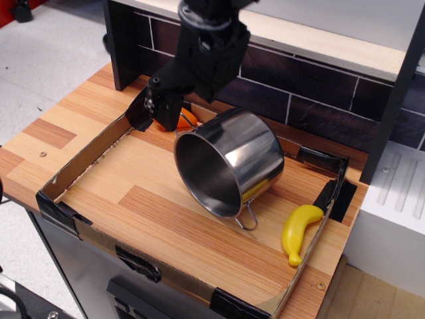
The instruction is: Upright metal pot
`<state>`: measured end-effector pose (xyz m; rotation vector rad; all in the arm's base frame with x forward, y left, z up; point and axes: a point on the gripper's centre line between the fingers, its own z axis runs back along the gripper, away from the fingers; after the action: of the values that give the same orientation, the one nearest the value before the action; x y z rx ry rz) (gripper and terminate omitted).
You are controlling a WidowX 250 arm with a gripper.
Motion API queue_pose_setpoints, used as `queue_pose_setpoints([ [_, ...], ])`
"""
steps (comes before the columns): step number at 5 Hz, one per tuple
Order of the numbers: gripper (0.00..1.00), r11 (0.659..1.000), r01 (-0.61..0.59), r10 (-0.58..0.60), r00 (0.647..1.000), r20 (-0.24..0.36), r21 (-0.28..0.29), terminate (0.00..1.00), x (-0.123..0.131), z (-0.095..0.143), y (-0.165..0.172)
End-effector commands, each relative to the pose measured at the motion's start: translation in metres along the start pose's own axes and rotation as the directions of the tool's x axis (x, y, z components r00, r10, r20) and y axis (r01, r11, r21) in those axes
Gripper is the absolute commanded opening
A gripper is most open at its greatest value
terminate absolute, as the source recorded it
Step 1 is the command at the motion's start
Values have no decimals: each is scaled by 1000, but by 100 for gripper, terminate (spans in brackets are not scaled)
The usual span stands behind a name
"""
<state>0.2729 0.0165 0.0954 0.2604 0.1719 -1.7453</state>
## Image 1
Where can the stainless steel pot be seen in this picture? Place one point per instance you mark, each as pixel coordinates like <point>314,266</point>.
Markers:
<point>228,162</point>

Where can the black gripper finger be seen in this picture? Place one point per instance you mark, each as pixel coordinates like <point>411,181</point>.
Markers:
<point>164,107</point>

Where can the dark brick backsplash shelf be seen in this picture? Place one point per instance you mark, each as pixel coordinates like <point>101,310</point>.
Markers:
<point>339,90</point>

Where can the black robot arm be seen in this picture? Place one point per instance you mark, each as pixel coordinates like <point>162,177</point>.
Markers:
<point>210,15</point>

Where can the black chair caster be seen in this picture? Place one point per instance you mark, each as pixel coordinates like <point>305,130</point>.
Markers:
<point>22,11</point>

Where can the black oven control panel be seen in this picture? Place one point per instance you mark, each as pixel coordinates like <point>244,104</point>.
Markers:
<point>153,303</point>

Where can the cardboard fence with black tape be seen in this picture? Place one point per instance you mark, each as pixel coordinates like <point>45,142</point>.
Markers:
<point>123,193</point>

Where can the yellow toy banana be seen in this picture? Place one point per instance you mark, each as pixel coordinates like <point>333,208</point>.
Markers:
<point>294,230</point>

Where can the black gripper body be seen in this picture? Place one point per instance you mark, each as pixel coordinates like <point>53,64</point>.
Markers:
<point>205,61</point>

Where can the orange toy carrot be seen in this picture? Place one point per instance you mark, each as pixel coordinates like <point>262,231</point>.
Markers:
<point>184,121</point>

